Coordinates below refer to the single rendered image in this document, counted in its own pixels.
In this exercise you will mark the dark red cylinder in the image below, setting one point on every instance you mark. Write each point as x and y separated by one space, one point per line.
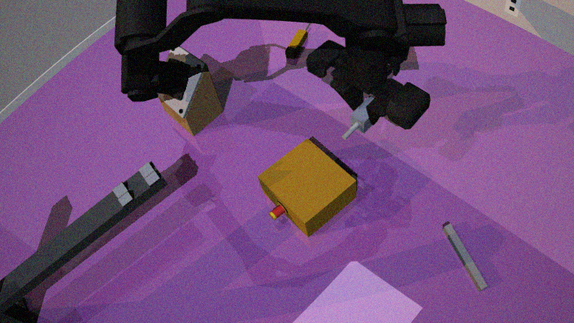
275 213

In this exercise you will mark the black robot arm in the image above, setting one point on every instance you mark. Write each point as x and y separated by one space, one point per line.
368 27

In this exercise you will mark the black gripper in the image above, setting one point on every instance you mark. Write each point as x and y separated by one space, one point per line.
354 74

